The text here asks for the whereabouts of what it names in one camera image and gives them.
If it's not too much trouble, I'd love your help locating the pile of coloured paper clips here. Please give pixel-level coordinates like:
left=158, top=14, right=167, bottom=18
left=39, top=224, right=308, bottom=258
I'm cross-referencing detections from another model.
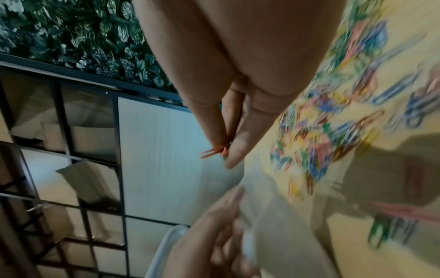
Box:
left=269, top=0, right=440, bottom=249

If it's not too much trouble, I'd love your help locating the person's right hand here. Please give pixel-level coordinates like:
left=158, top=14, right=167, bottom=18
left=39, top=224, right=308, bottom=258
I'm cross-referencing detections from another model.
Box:
left=132, top=0, right=348, bottom=170

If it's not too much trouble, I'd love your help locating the green plant wall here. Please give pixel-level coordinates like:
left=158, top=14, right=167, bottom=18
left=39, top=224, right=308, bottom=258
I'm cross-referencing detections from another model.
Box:
left=0, top=0, right=176, bottom=89

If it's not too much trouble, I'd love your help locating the black metal frame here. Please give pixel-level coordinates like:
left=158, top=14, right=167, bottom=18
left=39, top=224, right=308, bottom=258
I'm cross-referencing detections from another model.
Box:
left=0, top=53, right=192, bottom=278

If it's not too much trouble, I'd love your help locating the round wooden table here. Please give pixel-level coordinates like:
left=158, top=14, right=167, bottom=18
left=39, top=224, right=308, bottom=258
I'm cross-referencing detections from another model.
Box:
left=240, top=0, right=440, bottom=278

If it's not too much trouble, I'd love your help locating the white chair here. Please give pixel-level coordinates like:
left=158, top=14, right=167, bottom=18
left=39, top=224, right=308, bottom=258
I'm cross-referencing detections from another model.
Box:
left=144, top=225, right=190, bottom=278

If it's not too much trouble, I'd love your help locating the translucent plastic bag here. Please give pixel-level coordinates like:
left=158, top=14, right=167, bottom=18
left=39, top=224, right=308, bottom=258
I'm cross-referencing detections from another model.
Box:
left=236, top=160, right=341, bottom=278

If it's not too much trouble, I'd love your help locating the person's left hand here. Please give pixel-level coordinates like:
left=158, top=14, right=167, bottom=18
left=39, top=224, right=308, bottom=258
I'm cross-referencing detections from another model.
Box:
left=164, top=186, right=262, bottom=278

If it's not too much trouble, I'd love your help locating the orange paper clip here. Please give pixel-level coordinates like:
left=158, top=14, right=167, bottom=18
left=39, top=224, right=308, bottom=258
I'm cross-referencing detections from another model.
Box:
left=199, top=145, right=231, bottom=159

